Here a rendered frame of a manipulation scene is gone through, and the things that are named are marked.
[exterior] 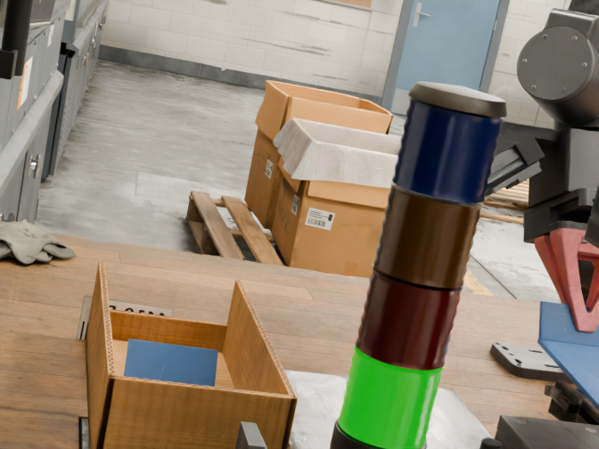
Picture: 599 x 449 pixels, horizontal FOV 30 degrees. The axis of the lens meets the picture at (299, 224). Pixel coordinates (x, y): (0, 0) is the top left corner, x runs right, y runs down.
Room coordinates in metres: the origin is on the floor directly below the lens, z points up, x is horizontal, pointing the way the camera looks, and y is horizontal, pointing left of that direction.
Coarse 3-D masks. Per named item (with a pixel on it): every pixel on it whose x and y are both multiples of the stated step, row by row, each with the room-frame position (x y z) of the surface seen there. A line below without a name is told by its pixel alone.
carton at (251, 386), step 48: (96, 288) 0.85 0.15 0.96; (240, 288) 0.88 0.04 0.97; (96, 336) 0.77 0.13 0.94; (144, 336) 0.89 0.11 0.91; (192, 336) 0.90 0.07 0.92; (240, 336) 0.85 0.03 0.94; (96, 384) 0.71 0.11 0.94; (144, 384) 0.64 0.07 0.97; (192, 384) 0.65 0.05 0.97; (240, 384) 0.81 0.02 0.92; (288, 384) 0.69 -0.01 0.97; (96, 432) 0.65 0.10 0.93; (144, 432) 0.64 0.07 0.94; (192, 432) 0.65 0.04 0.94; (288, 432) 0.67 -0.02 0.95
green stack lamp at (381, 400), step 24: (360, 360) 0.43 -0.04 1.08; (360, 384) 0.43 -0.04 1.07; (384, 384) 0.42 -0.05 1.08; (408, 384) 0.42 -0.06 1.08; (432, 384) 0.43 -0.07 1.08; (360, 408) 0.43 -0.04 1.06; (384, 408) 0.42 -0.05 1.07; (408, 408) 0.43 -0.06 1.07; (432, 408) 0.44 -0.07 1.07; (360, 432) 0.43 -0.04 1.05; (384, 432) 0.42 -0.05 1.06; (408, 432) 0.43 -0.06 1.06
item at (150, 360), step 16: (128, 352) 0.80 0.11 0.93; (144, 352) 0.81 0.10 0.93; (160, 352) 0.81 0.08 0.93; (176, 352) 0.81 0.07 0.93; (192, 352) 0.82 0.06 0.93; (208, 352) 0.82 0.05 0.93; (128, 368) 0.80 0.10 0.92; (144, 368) 0.80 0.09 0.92; (160, 368) 0.81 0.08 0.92; (176, 368) 0.81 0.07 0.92; (192, 368) 0.81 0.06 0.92; (208, 368) 0.82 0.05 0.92; (208, 384) 0.81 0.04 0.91
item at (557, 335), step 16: (544, 304) 0.83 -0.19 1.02; (560, 304) 0.83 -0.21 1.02; (544, 320) 0.82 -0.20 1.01; (560, 320) 0.82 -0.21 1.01; (544, 336) 0.82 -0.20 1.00; (560, 336) 0.82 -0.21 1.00; (576, 336) 0.82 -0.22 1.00; (592, 336) 0.83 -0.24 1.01; (560, 352) 0.80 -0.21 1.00; (576, 352) 0.80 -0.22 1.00; (592, 352) 0.81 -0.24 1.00; (576, 368) 0.77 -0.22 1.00; (592, 368) 0.78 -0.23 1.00; (576, 384) 0.75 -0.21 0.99; (592, 384) 0.75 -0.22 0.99; (592, 400) 0.72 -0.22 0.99
